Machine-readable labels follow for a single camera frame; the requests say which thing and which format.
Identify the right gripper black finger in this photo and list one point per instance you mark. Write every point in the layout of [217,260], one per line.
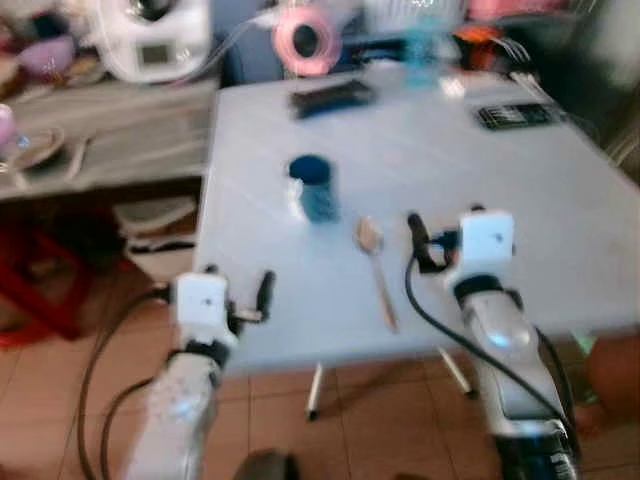
[419,240]

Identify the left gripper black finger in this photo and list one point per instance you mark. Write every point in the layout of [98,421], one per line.
[265,290]
[210,270]

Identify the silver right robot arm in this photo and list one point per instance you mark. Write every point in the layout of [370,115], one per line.
[510,370]

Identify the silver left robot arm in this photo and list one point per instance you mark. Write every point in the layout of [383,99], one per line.
[178,410]

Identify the stacked cardboard boxes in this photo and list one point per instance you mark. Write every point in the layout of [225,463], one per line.
[155,235]

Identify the white table leg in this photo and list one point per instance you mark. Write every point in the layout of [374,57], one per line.
[457,373]
[315,392]

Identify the blue cup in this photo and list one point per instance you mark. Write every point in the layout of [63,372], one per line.
[316,190]

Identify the black calculator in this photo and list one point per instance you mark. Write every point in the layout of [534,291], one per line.
[514,116]

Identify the grey side bench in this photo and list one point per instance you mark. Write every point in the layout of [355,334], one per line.
[140,130]

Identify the black remote control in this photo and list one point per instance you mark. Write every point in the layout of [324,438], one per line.
[333,98]

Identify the red plastic stool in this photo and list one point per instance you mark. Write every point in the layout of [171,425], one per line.
[40,290]

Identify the pale serving spoon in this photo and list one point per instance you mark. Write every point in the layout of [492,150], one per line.
[78,155]

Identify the blue clear bottle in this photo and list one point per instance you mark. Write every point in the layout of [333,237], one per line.
[424,55]

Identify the orange object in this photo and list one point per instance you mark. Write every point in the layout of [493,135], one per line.
[476,45]

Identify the beige plate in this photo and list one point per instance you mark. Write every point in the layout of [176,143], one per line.
[38,150]

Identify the person's bare leg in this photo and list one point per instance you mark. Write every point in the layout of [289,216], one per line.
[612,380]

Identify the pink tape roll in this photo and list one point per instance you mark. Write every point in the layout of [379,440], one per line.
[288,45]

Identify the white kitchen appliance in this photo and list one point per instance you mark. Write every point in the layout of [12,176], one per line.
[130,40]

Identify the purple bowl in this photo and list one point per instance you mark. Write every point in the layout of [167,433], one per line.
[48,58]

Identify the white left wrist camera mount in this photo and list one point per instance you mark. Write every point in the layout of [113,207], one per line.
[200,303]

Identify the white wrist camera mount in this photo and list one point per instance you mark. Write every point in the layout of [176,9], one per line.
[200,303]
[487,243]

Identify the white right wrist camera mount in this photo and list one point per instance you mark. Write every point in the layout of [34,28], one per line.
[487,243]

